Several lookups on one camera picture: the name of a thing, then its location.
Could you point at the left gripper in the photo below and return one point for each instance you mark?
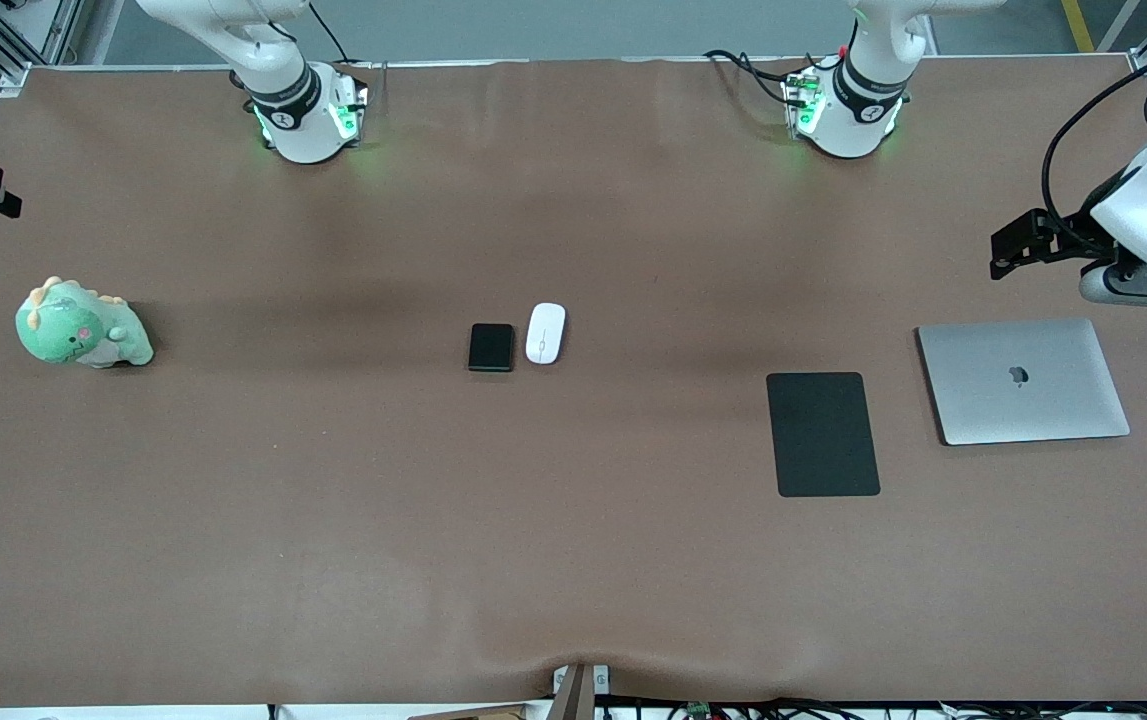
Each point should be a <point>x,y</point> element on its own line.
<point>1066,240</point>

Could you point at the white computer mouse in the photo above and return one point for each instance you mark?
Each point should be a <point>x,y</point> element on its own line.
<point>545,333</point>

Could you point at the black phone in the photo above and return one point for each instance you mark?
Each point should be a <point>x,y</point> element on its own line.
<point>491,347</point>

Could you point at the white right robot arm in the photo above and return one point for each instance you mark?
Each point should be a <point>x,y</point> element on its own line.
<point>298,110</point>

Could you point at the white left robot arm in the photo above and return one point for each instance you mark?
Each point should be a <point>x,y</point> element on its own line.
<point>853,110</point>

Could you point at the black mouse pad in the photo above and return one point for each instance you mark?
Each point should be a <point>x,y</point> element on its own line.
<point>823,435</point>

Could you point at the silver laptop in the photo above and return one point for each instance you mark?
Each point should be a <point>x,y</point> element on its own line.
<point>1023,385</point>

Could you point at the green dinosaur plush toy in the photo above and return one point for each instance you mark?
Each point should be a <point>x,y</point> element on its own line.
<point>68,330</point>

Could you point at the brown table cover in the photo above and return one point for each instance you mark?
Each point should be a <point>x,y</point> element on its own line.
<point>573,550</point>

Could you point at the metal table edge bracket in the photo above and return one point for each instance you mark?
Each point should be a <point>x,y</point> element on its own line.
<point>578,690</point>

